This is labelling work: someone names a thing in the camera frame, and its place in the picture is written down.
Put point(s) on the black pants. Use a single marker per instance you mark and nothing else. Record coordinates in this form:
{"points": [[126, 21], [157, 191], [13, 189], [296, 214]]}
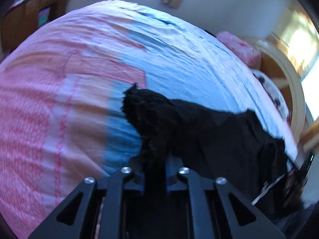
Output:
{"points": [[215, 144]]}

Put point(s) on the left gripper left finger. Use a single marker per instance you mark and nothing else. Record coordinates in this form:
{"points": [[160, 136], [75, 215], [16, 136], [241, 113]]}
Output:
{"points": [[93, 209]]}

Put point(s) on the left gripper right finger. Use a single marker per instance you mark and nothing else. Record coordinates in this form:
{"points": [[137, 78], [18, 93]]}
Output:
{"points": [[205, 208]]}

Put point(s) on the brown wooden desk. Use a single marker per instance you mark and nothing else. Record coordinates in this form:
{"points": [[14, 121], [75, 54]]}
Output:
{"points": [[24, 19]]}

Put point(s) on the headboard window curtain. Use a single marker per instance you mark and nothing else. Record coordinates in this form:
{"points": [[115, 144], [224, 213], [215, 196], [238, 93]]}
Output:
{"points": [[296, 36]]}

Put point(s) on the cream wooden headboard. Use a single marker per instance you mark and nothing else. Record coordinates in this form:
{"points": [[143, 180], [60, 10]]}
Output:
{"points": [[280, 70]]}

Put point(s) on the blue pink bed sheet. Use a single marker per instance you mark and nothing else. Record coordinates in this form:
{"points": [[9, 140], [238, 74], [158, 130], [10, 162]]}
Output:
{"points": [[61, 97]]}

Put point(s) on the white patterned pillow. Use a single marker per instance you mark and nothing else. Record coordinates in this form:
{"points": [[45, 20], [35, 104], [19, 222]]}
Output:
{"points": [[274, 93]]}

